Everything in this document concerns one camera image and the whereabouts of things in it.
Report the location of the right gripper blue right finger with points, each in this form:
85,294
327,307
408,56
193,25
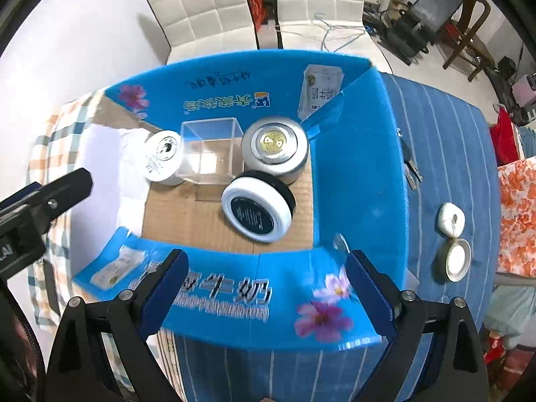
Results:
376,292

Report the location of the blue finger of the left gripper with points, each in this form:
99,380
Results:
54,199

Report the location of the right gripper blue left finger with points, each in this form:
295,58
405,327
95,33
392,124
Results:
157,291

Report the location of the shallow silver tin lid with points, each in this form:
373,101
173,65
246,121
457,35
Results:
457,259

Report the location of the white patterned pebble case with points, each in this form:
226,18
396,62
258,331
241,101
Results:
451,220

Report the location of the white round tin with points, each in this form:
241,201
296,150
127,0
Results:
163,154

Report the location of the black car key bunch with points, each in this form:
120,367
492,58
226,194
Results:
411,171

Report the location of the white black round jar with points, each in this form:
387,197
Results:
259,205

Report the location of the clear plastic cube box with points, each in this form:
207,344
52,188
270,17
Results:
212,151

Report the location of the blue cardboard box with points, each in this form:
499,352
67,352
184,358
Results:
248,294

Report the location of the silver round tin can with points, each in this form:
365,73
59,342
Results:
276,145

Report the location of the plaid checkered cloth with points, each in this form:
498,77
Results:
80,370

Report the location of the blue striped tablecloth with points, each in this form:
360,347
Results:
451,145

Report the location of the teal blanket pile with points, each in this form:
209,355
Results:
511,311

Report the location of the orange floral cloth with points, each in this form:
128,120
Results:
517,218

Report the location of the red cloth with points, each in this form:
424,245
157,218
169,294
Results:
503,138

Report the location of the left white padded chair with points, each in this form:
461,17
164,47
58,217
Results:
195,28

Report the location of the white padded chair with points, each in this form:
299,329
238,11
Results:
297,29
195,28

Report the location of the pink suitcase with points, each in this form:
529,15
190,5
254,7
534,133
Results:
524,90

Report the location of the black weight bench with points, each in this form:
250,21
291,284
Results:
416,27

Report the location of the brown wooden chair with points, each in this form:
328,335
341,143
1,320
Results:
462,36

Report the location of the right white padded chair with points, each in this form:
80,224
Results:
297,29

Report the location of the wire clothes hanger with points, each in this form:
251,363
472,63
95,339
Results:
337,36

